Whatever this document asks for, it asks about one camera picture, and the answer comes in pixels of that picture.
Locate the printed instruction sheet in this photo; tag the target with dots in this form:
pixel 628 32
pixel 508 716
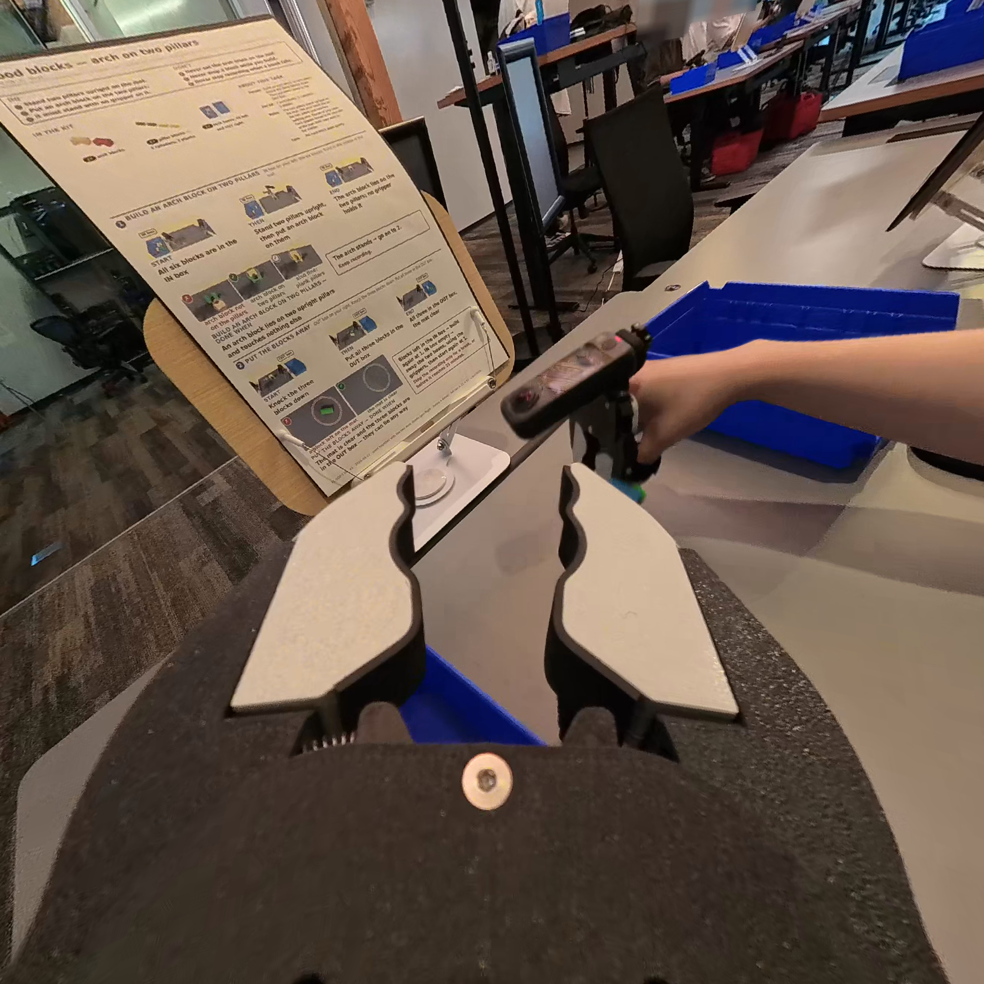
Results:
pixel 262 231

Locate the person's right forearm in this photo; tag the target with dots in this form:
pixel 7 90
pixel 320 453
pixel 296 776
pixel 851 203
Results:
pixel 877 385

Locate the blue plastic bin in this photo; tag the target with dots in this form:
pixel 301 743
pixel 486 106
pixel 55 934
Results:
pixel 941 43
pixel 462 708
pixel 815 339
pixel 546 31

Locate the black metal pole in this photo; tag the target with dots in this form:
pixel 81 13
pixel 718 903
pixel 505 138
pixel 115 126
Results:
pixel 489 154

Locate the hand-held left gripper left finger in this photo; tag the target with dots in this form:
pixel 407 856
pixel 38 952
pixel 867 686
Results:
pixel 323 615

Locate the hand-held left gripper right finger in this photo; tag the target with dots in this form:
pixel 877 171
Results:
pixel 646 615

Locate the person's right hand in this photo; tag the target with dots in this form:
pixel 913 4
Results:
pixel 692 400

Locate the red plastic bins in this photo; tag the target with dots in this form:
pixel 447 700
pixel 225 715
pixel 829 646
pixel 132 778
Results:
pixel 761 131

